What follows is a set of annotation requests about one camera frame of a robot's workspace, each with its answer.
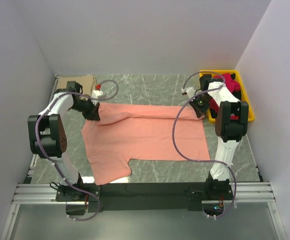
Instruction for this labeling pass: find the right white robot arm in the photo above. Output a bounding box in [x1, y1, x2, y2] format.
[185, 71, 249, 182]

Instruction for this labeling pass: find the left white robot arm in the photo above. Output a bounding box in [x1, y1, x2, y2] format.
[27, 81, 102, 201]

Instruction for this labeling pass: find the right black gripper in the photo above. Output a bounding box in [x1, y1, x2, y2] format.
[189, 93, 213, 119]

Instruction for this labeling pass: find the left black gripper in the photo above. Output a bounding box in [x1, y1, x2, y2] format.
[70, 97, 101, 122]

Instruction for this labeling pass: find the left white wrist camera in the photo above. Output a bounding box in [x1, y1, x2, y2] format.
[91, 89, 106, 102]

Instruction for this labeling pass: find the yellow plastic bin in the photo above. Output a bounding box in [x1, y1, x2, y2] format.
[207, 69, 255, 124]

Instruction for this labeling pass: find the red t shirt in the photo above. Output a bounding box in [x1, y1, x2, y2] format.
[208, 72, 246, 121]

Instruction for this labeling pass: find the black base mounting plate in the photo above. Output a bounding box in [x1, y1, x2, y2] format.
[55, 180, 234, 215]

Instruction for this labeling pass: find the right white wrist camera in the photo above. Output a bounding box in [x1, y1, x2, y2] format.
[181, 87, 196, 99]

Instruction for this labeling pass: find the pink t shirt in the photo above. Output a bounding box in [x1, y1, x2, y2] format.
[81, 103, 210, 185]

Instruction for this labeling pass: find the brown cardboard sheet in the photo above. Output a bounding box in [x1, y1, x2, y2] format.
[55, 75, 97, 96]

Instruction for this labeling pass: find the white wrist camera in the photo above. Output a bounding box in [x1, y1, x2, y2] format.
[91, 89, 106, 102]
[181, 87, 196, 99]

